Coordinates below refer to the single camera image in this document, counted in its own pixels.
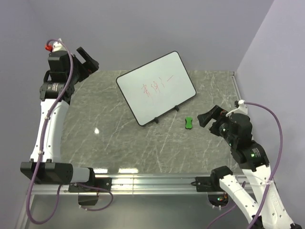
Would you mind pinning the aluminium rail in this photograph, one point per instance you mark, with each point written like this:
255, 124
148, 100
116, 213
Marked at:
141, 184
233, 75

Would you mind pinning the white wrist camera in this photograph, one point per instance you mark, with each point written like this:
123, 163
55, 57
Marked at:
240, 108
57, 46

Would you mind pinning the green whiteboard eraser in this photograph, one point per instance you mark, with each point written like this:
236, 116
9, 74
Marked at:
188, 123

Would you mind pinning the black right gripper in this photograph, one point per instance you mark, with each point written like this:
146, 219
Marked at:
216, 113

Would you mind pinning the white whiteboard with black frame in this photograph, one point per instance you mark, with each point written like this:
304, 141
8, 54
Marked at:
156, 87

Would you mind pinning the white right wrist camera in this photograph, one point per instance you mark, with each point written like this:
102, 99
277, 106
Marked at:
240, 108

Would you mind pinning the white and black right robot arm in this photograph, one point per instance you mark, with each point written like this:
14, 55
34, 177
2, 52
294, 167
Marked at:
265, 209

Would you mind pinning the aluminium front rail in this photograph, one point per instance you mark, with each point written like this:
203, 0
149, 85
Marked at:
141, 184

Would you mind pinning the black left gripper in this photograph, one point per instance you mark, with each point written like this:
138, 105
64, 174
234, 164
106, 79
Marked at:
88, 67

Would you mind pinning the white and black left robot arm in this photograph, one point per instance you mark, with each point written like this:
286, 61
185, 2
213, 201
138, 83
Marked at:
45, 166

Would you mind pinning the aluminium right side rail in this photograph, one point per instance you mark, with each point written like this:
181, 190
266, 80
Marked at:
233, 75

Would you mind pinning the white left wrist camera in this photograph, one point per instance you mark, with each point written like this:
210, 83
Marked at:
57, 46

